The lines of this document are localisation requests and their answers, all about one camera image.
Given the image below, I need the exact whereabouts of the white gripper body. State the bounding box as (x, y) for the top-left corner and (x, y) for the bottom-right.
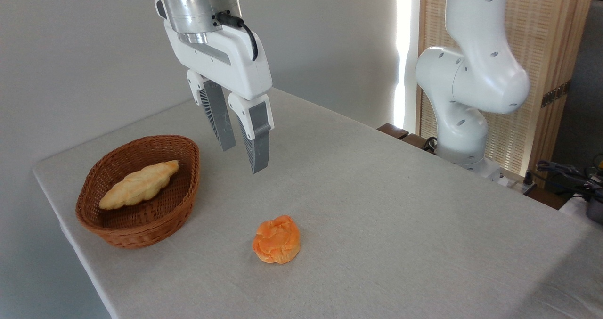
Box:
(163, 20), (273, 101)

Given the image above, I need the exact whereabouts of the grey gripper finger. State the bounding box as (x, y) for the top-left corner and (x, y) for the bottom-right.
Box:
(187, 69), (237, 152)
(228, 92), (275, 174)

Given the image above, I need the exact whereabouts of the round orange bread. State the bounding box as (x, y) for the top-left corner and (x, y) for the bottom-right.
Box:
(252, 215), (301, 264)

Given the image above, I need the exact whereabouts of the long pale braided bread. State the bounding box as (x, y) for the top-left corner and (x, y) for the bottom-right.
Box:
(98, 160), (180, 210)

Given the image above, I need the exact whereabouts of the brown wicker basket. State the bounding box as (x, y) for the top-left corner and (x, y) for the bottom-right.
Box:
(75, 135), (201, 250)

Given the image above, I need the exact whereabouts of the beige tablecloth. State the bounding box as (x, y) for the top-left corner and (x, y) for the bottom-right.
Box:
(32, 87), (603, 319)

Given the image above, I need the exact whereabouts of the dark brown wooden block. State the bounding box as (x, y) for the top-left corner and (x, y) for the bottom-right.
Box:
(376, 123), (409, 140)
(401, 133), (437, 155)

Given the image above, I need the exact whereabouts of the wooden folding screen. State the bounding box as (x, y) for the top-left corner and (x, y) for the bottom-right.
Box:
(416, 0), (597, 178)

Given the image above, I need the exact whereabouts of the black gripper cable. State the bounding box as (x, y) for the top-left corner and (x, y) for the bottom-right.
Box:
(214, 12), (259, 62)

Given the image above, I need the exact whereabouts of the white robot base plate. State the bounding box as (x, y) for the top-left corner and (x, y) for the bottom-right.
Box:
(464, 158), (510, 187)

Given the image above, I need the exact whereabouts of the black cable bundle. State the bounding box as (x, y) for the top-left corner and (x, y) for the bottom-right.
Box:
(536, 154), (603, 203)

